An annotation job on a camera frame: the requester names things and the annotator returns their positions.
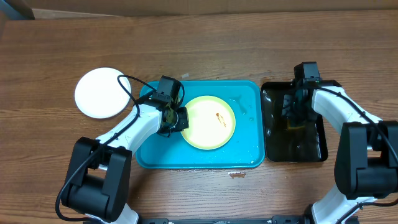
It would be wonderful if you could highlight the teal plastic tray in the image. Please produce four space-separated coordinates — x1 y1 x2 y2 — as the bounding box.
135 80 266 169

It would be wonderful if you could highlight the black rectangular water tray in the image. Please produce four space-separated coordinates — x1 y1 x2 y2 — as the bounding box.
261 82 328 162

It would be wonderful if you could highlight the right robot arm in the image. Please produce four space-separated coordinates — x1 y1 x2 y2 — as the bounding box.
282 62 397 224

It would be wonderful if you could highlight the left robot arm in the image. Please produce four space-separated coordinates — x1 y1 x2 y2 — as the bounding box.
55 100 188 223

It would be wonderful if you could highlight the white plate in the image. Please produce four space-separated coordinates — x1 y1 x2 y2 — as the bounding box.
74 67 131 119

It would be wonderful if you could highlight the yellow green sponge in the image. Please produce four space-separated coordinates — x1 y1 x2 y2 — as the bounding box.
287 121 305 130

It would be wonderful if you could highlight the yellow plate with stain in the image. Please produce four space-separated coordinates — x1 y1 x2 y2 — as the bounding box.
182 96 236 150

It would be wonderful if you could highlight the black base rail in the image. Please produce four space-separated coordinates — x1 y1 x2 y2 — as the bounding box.
137 215 314 224

